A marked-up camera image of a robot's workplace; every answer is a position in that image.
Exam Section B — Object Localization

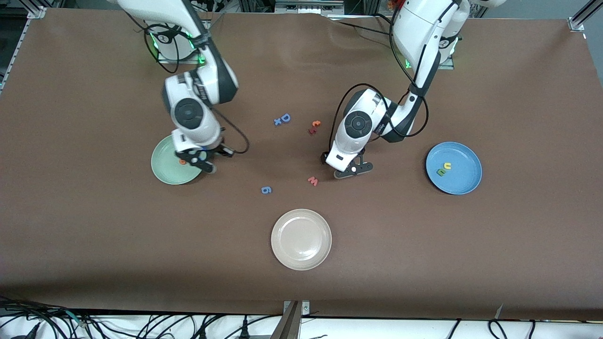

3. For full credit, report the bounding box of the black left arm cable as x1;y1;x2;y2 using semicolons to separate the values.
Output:
328;84;429;151

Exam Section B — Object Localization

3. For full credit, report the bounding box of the blue plate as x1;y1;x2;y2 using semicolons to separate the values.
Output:
425;142;482;195

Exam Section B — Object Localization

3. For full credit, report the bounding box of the looped black floor cable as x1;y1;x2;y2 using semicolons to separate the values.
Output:
487;319;508;339

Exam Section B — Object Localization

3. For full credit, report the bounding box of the beige plate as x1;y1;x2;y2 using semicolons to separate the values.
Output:
271;209;332;271

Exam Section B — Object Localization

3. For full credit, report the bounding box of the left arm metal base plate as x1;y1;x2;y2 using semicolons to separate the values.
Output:
404;24;456;70

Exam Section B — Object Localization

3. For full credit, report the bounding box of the metal table edge bracket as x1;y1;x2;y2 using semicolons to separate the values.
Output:
270;300;310;339

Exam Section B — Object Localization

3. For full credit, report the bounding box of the teal floor cable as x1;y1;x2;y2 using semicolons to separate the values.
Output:
60;308;89;326

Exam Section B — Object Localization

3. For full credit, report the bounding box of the grey metal frame bar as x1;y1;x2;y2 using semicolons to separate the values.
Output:
276;0;344;14

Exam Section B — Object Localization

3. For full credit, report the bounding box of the aluminium table side rail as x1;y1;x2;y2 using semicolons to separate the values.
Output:
0;18;32;92

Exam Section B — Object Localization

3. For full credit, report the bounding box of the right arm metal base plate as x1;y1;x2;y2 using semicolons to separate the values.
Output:
156;19;208;64

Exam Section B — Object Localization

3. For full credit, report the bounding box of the pale green plate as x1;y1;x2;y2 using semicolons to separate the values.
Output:
151;133;204;185

